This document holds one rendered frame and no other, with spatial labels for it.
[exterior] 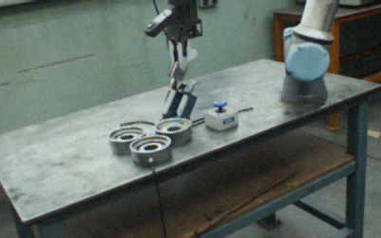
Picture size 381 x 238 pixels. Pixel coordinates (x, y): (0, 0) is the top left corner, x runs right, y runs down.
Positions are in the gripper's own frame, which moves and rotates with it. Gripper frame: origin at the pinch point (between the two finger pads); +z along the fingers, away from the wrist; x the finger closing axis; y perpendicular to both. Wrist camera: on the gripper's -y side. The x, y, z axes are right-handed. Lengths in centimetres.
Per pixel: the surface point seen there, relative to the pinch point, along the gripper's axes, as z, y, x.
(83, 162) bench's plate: 17.5, -35.7, -6.1
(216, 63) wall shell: 46, 122, 146
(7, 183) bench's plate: 18, -55, -3
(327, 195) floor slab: 94, 100, 26
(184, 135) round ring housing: 14.3, -9.9, -16.2
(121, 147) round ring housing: 15.0, -26.0, -9.8
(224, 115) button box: 12.0, 3.4, -16.9
